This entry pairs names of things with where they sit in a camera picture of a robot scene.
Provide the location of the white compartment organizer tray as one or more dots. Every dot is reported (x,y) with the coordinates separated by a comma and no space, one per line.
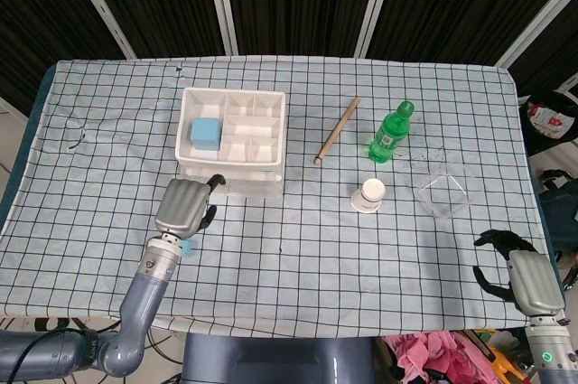
(253,128)

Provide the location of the wooden stick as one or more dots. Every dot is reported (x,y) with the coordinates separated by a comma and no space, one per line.
(336,131)

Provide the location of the white partition post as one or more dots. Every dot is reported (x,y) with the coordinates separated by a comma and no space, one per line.
(221,0)
(537,22)
(377,0)
(99,4)

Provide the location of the dark fabric bag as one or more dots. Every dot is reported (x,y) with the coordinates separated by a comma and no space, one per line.
(560,212)

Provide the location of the orange yellow plastic item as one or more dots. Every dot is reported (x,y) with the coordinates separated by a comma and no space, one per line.
(499,359)

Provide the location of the large blue foam cube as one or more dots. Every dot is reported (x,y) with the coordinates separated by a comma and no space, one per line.
(205,133)

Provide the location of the small blue foam cube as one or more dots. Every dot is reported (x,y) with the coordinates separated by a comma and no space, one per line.
(186,247)

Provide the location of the checked white tablecloth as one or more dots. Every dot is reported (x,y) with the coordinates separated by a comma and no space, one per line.
(289,257)

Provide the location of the green plastic bottle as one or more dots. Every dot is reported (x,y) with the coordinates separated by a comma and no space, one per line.
(388,135)

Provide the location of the white paper cup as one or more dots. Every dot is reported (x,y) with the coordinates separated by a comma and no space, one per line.
(368,196)

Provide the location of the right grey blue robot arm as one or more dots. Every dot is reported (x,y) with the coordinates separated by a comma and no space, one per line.
(548,348)

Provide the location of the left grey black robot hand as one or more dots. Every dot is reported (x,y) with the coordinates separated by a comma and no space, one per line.
(183,205)

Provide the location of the clear plastic container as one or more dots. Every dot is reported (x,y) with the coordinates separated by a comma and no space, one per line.
(444,203)

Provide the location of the black bag with red label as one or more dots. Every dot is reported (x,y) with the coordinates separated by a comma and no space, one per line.
(542,131)

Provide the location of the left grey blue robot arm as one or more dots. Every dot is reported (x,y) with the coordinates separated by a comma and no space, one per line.
(135,302)

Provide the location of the grey blue robot torso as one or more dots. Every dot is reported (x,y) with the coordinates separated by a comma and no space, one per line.
(271,361)

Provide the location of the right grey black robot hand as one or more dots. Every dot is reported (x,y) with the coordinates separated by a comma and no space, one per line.
(537,280)

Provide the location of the pink cloth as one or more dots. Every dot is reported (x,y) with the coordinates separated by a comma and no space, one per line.
(429,352)

